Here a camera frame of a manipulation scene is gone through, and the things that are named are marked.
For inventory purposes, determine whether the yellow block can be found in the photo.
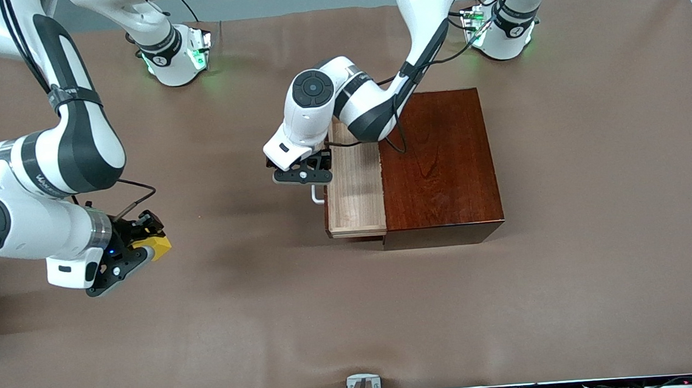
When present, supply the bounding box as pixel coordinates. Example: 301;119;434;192
132;233;174;264

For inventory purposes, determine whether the wooden drawer with white handle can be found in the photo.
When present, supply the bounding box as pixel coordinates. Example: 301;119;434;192
306;117;388;241

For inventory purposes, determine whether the dark brown wooden cabinet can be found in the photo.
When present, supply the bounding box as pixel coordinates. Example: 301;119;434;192
374;87;508;251

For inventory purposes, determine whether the brown table cover sheet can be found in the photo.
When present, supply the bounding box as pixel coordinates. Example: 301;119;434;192
0;0;692;388

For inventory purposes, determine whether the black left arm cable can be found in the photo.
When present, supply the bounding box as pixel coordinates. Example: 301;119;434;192
317;0;523;160

